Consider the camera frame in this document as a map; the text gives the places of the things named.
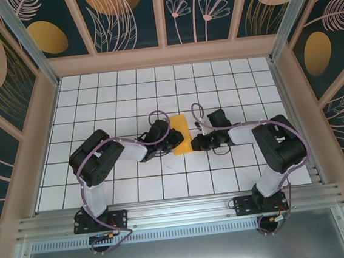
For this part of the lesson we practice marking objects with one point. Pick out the yellow paper sheet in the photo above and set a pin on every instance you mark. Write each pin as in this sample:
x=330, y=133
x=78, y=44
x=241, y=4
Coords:
x=179, y=122

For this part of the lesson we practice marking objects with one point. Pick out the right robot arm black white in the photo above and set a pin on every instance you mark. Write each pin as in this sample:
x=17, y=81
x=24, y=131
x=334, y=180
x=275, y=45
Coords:
x=280, y=149

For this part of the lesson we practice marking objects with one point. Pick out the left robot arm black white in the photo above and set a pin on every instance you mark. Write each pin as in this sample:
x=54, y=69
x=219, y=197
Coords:
x=97, y=162

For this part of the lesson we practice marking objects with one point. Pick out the grey metal sheet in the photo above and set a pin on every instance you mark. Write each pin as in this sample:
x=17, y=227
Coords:
x=184, y=256

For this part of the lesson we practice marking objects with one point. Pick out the aluminium mounting rail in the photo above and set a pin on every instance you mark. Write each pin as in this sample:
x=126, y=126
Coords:
x=180, y=210

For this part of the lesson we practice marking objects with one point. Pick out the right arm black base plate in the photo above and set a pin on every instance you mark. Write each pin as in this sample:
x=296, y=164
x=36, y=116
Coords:
x=243, y=207

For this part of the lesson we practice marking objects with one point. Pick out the aluminium side rail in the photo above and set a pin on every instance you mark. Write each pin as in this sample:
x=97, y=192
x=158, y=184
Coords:
x=296, y=123

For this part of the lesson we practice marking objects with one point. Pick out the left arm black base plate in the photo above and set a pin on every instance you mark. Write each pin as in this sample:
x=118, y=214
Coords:
x=119, y=219

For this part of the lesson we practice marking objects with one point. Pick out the aluminium corner post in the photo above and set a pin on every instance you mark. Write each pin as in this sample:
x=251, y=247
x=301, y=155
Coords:
x=289, y=17
x=30, y=45

